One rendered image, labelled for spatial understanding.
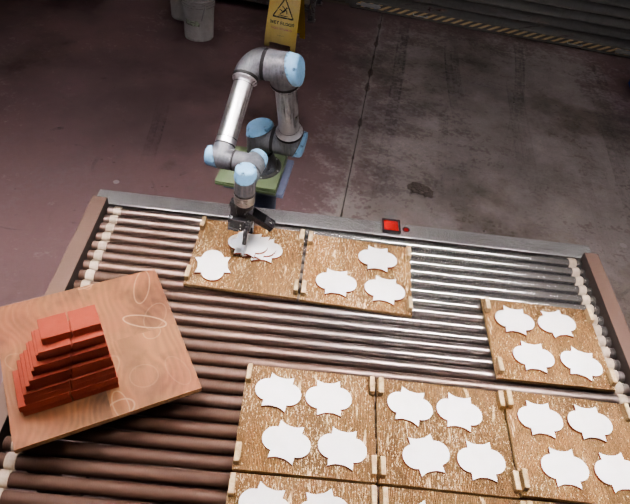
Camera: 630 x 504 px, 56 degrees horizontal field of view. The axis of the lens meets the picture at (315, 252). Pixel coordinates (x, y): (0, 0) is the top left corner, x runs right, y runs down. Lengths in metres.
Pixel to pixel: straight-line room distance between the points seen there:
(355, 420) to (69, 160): 3.02
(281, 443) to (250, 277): 0.66
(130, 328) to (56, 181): 2.37
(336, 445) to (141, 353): 0.64
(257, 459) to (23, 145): 3.25
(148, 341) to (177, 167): 2.45
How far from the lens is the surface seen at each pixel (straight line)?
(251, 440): 1.83
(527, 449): 2.02
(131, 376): 1.83
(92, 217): 2.44
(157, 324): 1.94
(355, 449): 1.84
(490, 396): 2.07
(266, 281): 2.19
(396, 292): 2.22
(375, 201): 4.09
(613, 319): 2.50
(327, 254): 2.31
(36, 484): 1.87
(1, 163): 4.43
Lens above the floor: 2.56
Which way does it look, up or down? 45 degrees down
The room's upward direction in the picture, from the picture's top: 9 degrees clockwise
